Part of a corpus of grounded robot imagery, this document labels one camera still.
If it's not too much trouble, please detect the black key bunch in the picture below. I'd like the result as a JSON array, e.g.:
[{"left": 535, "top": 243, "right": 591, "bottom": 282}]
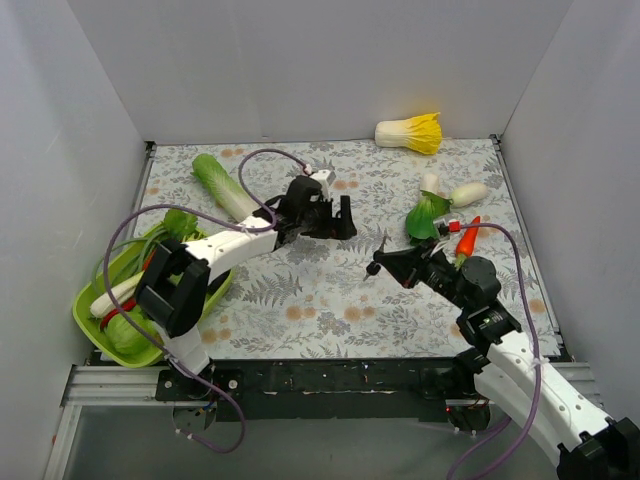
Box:
[{"left": 363, "top": 234, "right": 389, "bottom": 281}]

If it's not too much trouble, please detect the black padlock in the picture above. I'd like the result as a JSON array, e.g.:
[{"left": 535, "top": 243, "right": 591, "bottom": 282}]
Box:
[{"left": 333, "top": 209, "right": 352, "bottom": 223}]

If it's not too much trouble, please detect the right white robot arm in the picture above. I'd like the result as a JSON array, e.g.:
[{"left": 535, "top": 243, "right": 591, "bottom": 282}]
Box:
[{"left": 367, "top": 244, "right": 639, "bottom": 479}]

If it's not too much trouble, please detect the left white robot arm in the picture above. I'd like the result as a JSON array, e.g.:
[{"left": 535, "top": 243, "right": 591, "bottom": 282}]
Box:
[{"left": 134, "top": 170, "right": 357, "bottom": 400}]

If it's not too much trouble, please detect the orange carrot on table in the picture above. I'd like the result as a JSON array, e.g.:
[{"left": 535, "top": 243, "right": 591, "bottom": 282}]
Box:
[{"left": 454, "top": 216, "right": 481, "bottom": 270}]

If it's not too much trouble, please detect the green bok choy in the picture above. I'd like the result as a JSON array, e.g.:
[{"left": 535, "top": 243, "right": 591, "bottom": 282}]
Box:
[{"left": 405, "top": 173, "right": 452, "bottom": 246}]

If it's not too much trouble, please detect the green napa cabbage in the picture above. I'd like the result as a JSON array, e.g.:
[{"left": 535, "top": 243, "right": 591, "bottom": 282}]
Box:
[{"left": 192, "top": 154, "right": 259, "bottom": 222}]

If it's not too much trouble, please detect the floral table mat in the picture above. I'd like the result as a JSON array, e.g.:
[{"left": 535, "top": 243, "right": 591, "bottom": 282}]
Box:
[{"left": 136, "top": 139, "right": 560, "bottom": 359}]

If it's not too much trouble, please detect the white radish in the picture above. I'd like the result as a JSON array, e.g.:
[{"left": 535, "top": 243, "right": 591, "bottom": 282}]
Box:
[{"left": 450, "top": 182, "right": 488, "bottom": 208}]

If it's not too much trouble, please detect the yellow napa cabbage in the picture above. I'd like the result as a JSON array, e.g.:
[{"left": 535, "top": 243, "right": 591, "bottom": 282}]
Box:
[{"left": 374, "top": 112, "right": 443, "bottom": 155}]

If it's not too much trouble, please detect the green leafy vegetable in tray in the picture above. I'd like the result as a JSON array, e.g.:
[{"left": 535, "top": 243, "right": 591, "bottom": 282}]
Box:
[{"left": 110, "top": 209, "right": 203, "bottom": 285}]

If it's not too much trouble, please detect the red chili pepper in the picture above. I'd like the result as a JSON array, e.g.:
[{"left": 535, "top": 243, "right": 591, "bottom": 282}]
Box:
[{"left": 100, "top": 298, "right": 136, "bottom": 331}]

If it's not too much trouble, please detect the round green cabbage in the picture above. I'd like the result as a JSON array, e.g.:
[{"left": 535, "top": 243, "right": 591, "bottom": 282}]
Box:
[{"left": 105, "top": 307, "right": 158, "bottom": 355}]

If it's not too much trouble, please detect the white leek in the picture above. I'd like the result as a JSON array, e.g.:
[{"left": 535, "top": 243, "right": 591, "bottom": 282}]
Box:
[{"left": 89, "top": 271, "right": 144, "bottom": 318}]

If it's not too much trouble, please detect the green plastic tray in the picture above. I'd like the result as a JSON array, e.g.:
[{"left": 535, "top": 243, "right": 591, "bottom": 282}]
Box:
[{"left": 72, "top": 222, "right": 236, "bottom": 369}]

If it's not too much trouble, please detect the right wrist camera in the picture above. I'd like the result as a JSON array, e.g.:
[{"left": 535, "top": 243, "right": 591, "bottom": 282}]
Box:
[{"left": 432, "top": 215, "right": 460, "bottom": 255}]

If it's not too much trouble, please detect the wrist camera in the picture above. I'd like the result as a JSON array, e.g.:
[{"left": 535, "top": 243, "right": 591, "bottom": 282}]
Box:
[
  {"left": 432, "top": 215, "right": 460, "bottom": 255},
  {"left": 310, "top": 170, "right": 336, "bottom": 201}
]

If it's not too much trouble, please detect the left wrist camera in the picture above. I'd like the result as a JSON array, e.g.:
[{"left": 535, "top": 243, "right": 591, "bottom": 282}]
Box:
[{"left": 310, "top": 170, "right": 336, "bottom": 201}]

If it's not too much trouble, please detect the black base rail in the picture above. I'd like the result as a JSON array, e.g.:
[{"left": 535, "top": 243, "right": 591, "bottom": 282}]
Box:
[{"left": 155, "top": 355, "right": 491, "bottom": 432}]

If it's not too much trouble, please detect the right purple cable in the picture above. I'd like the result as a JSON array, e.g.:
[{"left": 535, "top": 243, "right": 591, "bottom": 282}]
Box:
[{"left": 445, "top": 222, "right": 544, "bottom": 480}]

